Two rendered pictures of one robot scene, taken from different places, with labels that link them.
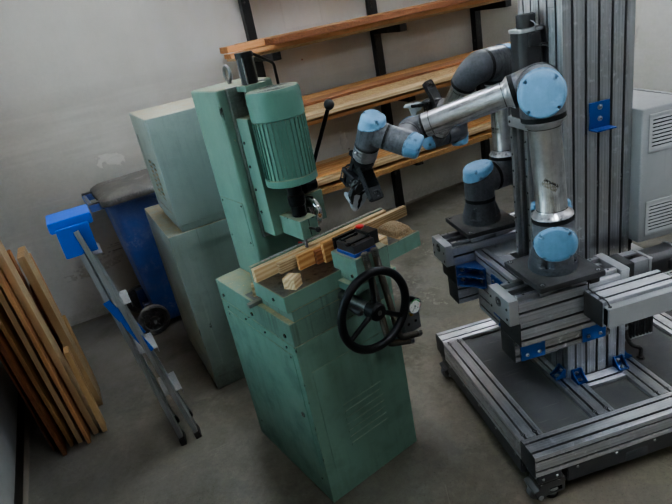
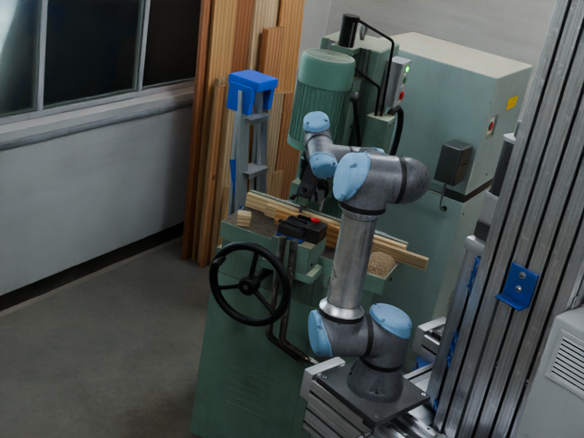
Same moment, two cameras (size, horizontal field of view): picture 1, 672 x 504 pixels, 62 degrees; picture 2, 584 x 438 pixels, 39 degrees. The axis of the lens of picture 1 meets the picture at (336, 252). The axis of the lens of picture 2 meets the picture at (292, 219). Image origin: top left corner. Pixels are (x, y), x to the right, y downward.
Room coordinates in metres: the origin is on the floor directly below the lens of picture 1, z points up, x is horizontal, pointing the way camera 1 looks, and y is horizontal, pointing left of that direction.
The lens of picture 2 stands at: (0.19, -2.00, 2.08)
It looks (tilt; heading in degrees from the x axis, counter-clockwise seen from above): 24 degrees down; 53
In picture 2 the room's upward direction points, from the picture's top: 10 degrees clockwise
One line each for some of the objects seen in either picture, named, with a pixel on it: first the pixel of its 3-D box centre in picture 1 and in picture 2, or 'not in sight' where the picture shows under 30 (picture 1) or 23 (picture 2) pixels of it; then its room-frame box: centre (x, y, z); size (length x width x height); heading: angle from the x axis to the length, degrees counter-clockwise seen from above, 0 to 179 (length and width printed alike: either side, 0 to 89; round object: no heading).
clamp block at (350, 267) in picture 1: (360, 259); (297, 248); (1.70, -0.08, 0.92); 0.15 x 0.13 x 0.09; 122
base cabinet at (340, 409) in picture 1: (320, 370); (286, 341); (1.92, 0.16, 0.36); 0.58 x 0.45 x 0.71; 32
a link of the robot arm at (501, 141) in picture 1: (501, 118); not in sight; (2.11, -0.73, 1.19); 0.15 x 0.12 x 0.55; 113
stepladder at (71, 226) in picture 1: (129, 332); (245, 201); (2.15, 0.95, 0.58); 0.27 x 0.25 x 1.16; 114
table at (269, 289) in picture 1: (347, 265); (305, 251); (1.77, -0.03, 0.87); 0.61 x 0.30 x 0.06; 122
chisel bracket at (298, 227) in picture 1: (300, 225); (307, 190); (1.83, 0.11, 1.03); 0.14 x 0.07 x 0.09; 32
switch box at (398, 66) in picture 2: not in sight; (394, 82); (2.16, 0.15, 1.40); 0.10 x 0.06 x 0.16; 32
